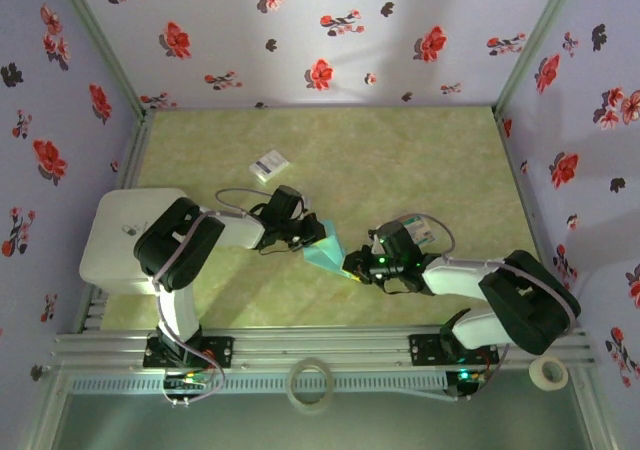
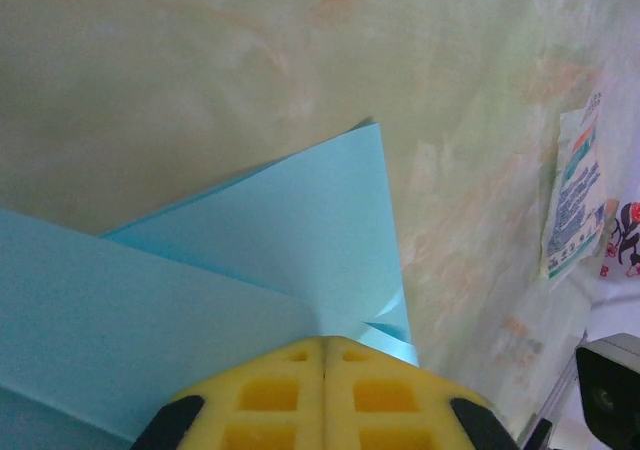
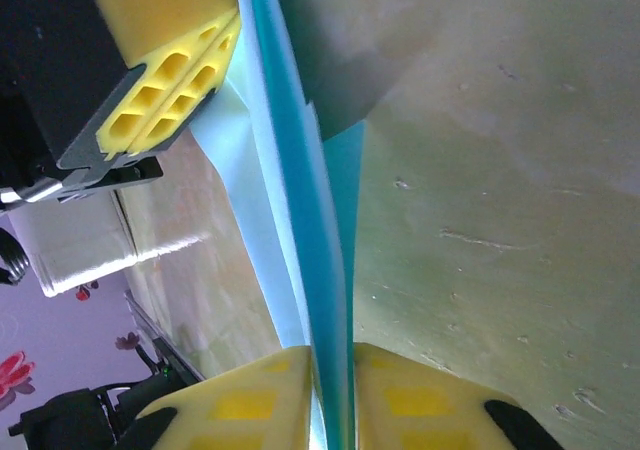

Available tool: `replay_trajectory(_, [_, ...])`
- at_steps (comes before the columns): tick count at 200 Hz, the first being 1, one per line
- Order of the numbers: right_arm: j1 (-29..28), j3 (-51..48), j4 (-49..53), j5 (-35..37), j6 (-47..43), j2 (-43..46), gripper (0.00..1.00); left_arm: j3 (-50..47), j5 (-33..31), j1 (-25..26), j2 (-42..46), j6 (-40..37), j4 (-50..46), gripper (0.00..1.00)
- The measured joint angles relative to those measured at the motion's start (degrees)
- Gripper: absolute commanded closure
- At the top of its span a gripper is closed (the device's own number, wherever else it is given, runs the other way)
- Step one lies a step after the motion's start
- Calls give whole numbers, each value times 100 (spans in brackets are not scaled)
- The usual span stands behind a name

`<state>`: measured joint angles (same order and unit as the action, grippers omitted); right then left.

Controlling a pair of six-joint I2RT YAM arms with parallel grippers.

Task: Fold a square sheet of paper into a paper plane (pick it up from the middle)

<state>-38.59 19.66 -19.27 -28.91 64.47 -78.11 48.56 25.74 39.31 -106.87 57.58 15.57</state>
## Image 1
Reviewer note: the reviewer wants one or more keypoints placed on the white plastic container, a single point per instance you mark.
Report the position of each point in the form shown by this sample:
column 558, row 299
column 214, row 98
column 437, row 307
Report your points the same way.
column 115, row 220

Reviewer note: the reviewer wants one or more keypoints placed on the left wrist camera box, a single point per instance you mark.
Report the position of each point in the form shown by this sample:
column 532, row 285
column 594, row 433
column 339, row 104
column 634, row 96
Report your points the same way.
column 287, row 202

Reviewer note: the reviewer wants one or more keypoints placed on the small white blue box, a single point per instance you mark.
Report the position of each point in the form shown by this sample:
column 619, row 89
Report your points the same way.
column 269, row 166

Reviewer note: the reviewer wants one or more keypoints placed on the teal paper sheet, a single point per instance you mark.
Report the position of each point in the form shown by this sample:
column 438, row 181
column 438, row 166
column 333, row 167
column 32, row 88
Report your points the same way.
column 325, row 252

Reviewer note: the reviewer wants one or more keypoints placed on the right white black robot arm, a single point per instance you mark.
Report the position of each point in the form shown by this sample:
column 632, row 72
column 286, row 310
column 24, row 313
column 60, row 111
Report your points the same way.
column 530, row 300

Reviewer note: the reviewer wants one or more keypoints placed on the small electronics board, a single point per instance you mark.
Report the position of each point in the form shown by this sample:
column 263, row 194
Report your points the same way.
column 467, row 376
column 187, row 380

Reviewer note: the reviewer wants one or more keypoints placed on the white tape roll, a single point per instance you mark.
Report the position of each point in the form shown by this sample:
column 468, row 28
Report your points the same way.
column 536, row 377

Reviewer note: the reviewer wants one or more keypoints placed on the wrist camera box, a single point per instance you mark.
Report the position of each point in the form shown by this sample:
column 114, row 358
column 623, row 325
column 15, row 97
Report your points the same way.
column 287, row 202
column 390, row 240

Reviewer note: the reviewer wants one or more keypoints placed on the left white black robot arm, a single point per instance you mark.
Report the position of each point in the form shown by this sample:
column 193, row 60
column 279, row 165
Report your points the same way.
column 175, row 245

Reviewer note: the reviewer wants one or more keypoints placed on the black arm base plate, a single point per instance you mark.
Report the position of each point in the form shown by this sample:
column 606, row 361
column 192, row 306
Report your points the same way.
column 422, row 350
column 222, row 351

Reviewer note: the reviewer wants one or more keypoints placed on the aluminium upright frame post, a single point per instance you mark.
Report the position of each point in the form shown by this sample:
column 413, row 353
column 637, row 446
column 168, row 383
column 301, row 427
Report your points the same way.
column 539, row 40
column 104, row 40

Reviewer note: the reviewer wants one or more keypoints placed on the orange teal printed packet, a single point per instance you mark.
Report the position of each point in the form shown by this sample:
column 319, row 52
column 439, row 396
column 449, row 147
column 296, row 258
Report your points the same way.
column 422, row 227

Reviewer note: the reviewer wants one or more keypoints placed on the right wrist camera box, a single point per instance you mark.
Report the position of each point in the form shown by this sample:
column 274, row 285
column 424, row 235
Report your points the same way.
column 390, row 240

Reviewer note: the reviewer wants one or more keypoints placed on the aluminium mounting rail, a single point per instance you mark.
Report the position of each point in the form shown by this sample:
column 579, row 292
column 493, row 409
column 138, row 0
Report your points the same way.
column 320, row 342

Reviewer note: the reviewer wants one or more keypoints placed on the aluminium lower frame bar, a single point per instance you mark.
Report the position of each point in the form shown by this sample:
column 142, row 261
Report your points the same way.
column 592, row 410
column 42, row 410

